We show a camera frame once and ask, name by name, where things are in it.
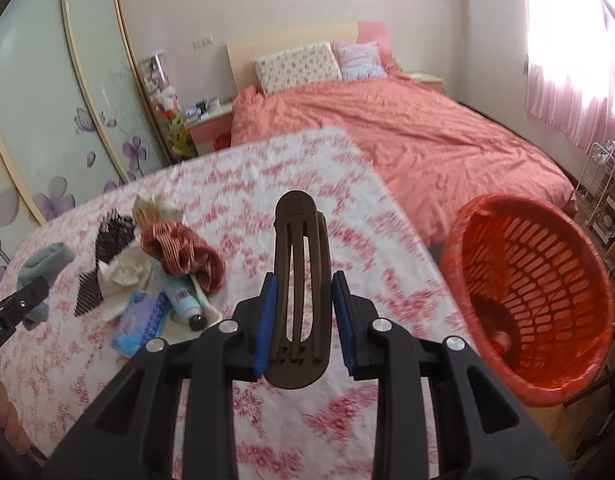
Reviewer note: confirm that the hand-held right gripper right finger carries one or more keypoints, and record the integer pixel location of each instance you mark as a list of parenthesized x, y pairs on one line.
[(343, 320)]

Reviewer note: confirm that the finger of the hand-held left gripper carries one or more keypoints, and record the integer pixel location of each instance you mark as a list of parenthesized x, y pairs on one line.
[(29, 295)]

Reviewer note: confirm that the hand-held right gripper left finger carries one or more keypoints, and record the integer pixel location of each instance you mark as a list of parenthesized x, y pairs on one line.
[(270, 320)]

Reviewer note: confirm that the green sock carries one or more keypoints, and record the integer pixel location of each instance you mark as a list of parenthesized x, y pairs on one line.
[(47, 260)]

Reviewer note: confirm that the beige tissue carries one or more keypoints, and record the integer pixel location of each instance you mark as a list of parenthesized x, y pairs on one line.
[(127, 275)]

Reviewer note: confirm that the brown hair clip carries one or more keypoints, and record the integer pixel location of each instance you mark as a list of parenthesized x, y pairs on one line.
[(297, 210)]

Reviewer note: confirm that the red plastic basket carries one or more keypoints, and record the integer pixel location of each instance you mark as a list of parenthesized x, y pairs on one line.
[(537, 280)]

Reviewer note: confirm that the person's left hand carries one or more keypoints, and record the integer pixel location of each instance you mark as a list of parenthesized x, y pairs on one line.
[(9, 420)]

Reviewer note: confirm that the pale blue lotion tube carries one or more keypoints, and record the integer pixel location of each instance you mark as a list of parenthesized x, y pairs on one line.
[(185, 302)]

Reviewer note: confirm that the black lace cloth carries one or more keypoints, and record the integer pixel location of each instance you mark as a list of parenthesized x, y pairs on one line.
[(114, 237)]

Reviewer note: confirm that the red striped cloth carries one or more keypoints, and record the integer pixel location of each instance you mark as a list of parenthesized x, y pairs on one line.
[(182, 250)]

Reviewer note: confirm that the blue tissue packet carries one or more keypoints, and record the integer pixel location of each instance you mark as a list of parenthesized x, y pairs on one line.
[(140, 322)]

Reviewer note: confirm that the pink floral tablecloth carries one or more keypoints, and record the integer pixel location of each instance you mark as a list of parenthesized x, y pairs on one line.
[(312, 170)]

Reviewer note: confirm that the bed with pink duvet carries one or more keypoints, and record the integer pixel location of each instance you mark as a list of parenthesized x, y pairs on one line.
[(412, 135)]

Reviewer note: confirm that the pink and white nightstand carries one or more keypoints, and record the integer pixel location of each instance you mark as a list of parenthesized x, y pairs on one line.
[(207, 127)]

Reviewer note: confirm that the colourful plush toy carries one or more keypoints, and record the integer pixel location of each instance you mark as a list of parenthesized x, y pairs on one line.
[(180, 135)]

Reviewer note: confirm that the floral glass wardrobe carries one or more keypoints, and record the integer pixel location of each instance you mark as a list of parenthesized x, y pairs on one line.
[(37, 85)]

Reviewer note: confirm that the boxed stuffed toys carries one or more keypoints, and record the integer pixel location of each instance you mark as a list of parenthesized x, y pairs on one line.
[(157, 80)]

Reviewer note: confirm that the floral pillow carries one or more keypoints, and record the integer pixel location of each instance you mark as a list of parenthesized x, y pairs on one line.
[(297, 67)]

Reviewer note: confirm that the cream nightstand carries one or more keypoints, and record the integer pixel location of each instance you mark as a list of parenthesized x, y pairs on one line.
[(427, 79)]

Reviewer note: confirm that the pink striped pillow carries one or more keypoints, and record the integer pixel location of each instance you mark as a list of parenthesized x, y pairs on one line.
[(360, 60)]

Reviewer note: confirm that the cream and pink headboard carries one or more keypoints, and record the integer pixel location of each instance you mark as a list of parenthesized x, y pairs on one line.
[(287, 35)]

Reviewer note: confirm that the pink curtain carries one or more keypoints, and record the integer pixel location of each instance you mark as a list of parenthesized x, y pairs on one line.
[(562, 85)]

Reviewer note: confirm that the wall socket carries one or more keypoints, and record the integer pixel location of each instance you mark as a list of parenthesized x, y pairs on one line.
[(204, 42)]

